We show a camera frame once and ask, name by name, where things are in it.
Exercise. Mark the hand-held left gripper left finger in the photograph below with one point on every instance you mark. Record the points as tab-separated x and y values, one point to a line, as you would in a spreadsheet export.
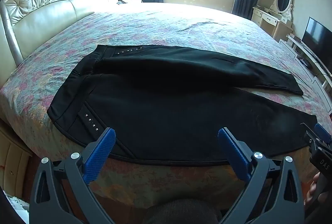
101	150

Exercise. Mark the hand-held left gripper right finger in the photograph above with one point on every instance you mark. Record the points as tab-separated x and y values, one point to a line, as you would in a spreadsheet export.
233	150

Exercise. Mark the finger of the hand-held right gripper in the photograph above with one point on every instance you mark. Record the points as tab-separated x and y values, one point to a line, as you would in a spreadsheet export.
310	133
322	132

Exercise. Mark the black pants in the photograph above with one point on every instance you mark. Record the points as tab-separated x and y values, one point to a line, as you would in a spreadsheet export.
168	99

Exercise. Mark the person's right hand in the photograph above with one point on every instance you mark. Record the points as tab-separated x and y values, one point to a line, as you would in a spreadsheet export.
313	190

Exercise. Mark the white television stand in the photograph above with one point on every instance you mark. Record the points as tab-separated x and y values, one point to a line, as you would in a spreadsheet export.
306	58

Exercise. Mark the person's leg in dark trousers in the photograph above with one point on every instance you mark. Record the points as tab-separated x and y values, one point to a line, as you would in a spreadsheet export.
184	211

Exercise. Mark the cream bedside cabinet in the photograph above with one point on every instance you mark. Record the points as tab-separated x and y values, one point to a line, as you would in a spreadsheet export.
13	161

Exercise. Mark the black television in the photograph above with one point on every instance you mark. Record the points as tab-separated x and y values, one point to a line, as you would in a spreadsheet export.
319	39

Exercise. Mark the cream vanity table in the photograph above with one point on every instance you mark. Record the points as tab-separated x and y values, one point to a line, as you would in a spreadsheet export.
267	17

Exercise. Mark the bed with floral cover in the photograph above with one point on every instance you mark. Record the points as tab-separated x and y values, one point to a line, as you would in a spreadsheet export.
181	21

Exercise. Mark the cream tufted headboard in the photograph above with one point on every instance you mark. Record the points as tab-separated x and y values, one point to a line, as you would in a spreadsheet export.
51	13

